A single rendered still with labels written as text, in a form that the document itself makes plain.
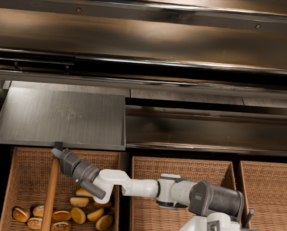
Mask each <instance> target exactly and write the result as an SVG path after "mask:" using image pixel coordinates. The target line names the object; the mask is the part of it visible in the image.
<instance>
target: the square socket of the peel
mask: <svg viewBox="0 0 287 231"><path fill-rule="evenodd" d="M54 148H55V149H57V150H60V151H62V152H63V142H57V141H56V142H55V144H54ZM55 158H57V159H58V157H56V156H55V155H54V154H53V156H52V160H53V159H55Z"/></svg>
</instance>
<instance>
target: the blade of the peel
mask: <svg viewBox="0 0 287 231"><path fill-rule="evenodd" d="M56 141H57V142H63V147H69V148H86V149H110V150H125V147H126V135H125V95H115V94H102V93H83V92H69V91H56V90H43V89H29V88H9V91H8V94H7V96H6V99H5V101H4V104H3V106H2V109H1V111H0V143H1V144H18V145H35V146H52V147H54V144H55V142H56Z"/></svg>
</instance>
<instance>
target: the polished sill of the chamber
mask: <svg viewBox="0 0 287 231"><path fill-rule="evenodd" d="M8 91H9V89H2V91H1V94H0V103H4V101H5V99H6V96H7V94H8ZM125 111H134V112H149V113H164V114H178V115H193V116H214V117H229V118H244V119H258V120H273V121H287V108H278V107H264V106H251V105H237V104H217V103H203V102H189V101H175V100H161V99H141V98H127V97H125Z"/></svg>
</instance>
